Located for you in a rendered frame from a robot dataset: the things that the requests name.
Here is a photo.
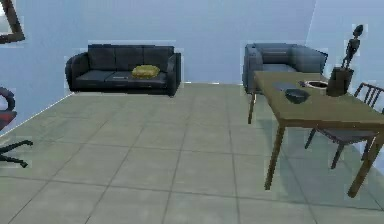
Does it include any dark blue bowl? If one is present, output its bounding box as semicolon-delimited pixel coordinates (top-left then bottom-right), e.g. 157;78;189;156
284;88;311;105

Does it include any white ring with dark stripes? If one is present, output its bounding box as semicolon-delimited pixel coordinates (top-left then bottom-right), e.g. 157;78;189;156
304;80;330;90

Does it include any brown wooden table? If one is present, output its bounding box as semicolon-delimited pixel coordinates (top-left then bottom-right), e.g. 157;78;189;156
247;71;384;199

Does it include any grey-blue armchair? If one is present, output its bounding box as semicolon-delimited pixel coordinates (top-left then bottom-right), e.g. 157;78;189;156
242;42;329;95

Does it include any yellow cushion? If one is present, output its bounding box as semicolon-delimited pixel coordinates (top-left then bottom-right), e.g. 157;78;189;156
131;64;162;80

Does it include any dark wooden chair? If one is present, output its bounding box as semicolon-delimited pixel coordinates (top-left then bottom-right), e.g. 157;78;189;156
304;82;384;170

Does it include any red and black office chair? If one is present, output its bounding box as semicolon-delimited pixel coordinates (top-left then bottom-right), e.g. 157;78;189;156
0;87;34;169

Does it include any black three-seat sofa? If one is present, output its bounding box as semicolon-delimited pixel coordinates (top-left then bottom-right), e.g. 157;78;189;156
64;43;183;98

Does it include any dark framed wall picture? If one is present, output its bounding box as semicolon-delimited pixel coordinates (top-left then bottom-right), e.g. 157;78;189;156
0;0;26;45

